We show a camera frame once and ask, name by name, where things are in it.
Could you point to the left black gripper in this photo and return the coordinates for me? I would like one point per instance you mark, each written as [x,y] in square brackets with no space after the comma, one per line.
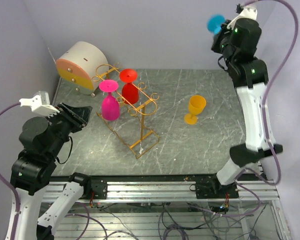
[78,116]

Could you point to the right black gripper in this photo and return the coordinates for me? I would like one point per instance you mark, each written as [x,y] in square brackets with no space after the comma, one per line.
[216,46]

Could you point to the blue plastic wine glass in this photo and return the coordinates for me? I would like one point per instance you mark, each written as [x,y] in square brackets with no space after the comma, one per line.
[214,23]

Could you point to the pink plastic wine glass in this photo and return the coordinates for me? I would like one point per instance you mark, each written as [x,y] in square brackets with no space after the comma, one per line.
[110,108]

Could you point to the red plastic wine glass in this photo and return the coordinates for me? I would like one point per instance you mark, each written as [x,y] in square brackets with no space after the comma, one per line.
[129,91]

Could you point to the yellow plastic wine glass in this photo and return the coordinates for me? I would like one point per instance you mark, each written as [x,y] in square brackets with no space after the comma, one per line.
[196,105]

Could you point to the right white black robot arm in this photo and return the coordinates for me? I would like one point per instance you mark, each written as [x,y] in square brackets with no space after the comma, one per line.
[237,45]

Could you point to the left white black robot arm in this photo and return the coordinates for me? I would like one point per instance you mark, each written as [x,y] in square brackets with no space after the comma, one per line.
[42,138]

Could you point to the round white drawer box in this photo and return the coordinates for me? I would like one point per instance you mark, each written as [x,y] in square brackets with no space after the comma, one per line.
[81,65]

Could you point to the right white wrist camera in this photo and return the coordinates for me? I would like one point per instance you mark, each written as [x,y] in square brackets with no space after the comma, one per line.
[248,12]

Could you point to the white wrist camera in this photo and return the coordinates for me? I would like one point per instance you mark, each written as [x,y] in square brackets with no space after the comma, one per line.
[248,12]
[40,104]

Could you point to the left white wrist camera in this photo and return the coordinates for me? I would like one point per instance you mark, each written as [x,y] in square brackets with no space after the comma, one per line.
[40,104]

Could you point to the gold wire glass rack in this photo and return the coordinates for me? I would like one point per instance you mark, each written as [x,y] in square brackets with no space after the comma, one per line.
[146,106]

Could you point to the aluminium mounting rail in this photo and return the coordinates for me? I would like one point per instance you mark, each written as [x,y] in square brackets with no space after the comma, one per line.
[182,191]

